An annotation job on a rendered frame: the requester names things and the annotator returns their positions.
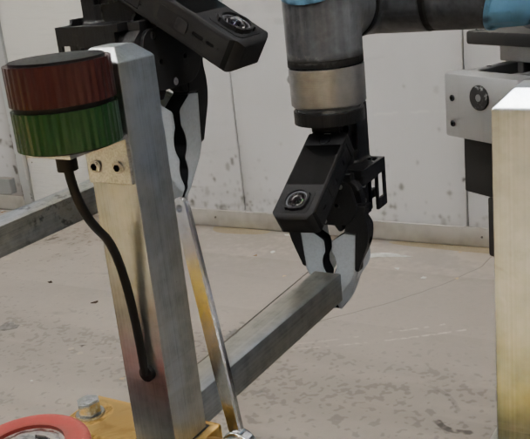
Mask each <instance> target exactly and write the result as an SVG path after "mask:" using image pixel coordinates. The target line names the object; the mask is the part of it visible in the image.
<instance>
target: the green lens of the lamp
mask: <svg viewBox="0 0 530 439"><path fill-rule="evenodd" d="M10 119H11V123H12V128H13V132H14V137H15V141H16V147H17V152H18V153H20V154H23V155H27V156H54V155H63V154H70V153H75V152H85V151H89V150H93V149H97V148H100V147H103V146H107V145H111V144H113V143H116V142H118V141H119V140H121V139H122V138H123V137H124V133H123V128H122V122H121V117H120V110H119V101H118V97H116V96H114V100H113V101H111V102H109V103H107V104H104V105H99V106H95V107H92V108H88V109H84V110H79V111H69V112H63V113H56V114H46V115H18V114H15V113H14V112H13V110H11V111H10Z"/></svg>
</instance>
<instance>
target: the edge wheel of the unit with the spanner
mask: <svg viewBox="0 0 530 439"><path fill-rule="evenodd" d="M0 439H92V436H91V433H90V430H89V429H88V428H87V427H86V425H85V424H84V423H82V422H81V421H80V420H78V419H76V418H73V417H70V416H68V415H58V414H42V415H30V416H26V417H22V418H18V419H16V420H13V421H10V422H6V423H4V424H1V425H0Z"/></svg>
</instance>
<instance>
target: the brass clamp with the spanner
mask: <svg viewBox="0 0 530 439"><path fill-rule="evenodd" d="M99 404H100V405H101V406H103V407H104V409H105V413H104V414H103V415H102V416H101V417H100V418H98V419H96V420H93V421H89V422H83V421H81V422H82V423H84V424H85V425H86V427H87V428H88V429H89V430H90V433H91V436H92V439H137V438H136V433H135V428H134V422H133V413H132V408H131V403H130V402H123V401H120V400H115V399H112V398H108V397H103V396H100V395H99ZM77 411H78V410H77ZM77 411H75V412H74V413H73V414H71V415H69V416H70V417H73V418H76V419H77V417H76V413H77ZM193 439H223V438H222V432H221V425H220V424H219V423H216V422H209V421H206V427H205V428H204V429H203V430H202V431H201V432H200V433H199V434H197V435H196V436H195V437H194V438H193Z"/></svg>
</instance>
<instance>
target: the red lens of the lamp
mask: <svg viewBox="0 0 530 439"><path fill-rule="evenodd" d="M104 53H105V55H104V56H103V57H97V58H94V59H90V60H85V61H81V62H77V63H71V64H60V65H53V66H45V67H35V68H7V67H6V66H7V64H6V65H3V66H2V67H1V71H2V75H3V83H4V88H5V92H6V97H7V101H8V106H9V108H10V109H11V110H17V111H37V110H48V109H57V108H64V107H70V106H75V105H84V104H89V103H92V102H97V101H99V100H103V99H106V98H110V97H112V96H114V95H116V94H117V89H116V83H115V77H114V71H113V66H112V55H111V53H110V52H105V51H104Z"/></svg>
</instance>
